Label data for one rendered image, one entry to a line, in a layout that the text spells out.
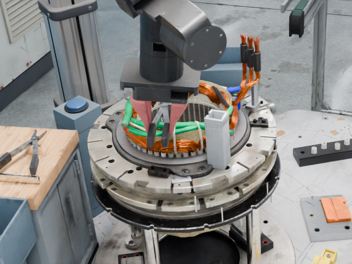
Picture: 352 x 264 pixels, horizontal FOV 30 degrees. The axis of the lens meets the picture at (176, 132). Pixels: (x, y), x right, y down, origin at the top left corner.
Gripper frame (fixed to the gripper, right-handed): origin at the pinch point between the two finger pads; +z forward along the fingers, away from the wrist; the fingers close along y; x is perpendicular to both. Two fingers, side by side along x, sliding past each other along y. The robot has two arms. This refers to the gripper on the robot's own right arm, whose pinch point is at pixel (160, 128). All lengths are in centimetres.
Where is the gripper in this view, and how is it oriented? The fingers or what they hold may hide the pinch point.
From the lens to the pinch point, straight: 91.7
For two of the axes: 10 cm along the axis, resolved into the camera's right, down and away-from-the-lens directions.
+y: 9.9, 0.8, -0.6
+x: 1.0, -5.7, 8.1
